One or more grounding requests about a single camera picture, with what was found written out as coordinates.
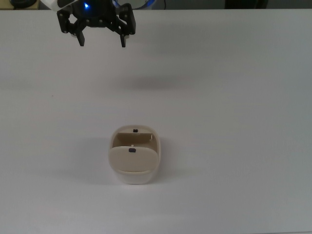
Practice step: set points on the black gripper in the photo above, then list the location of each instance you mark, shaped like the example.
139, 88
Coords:
93, 14

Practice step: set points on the beige trash can lid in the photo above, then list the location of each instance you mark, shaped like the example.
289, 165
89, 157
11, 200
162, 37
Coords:
132, 161

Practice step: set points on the small white trash can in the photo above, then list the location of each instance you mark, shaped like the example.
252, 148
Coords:
135, 178

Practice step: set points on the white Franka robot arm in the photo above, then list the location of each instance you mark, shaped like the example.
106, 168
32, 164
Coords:
50, 3

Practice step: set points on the black object on wooden desk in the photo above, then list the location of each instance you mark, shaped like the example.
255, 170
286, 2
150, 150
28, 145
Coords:
23, 2

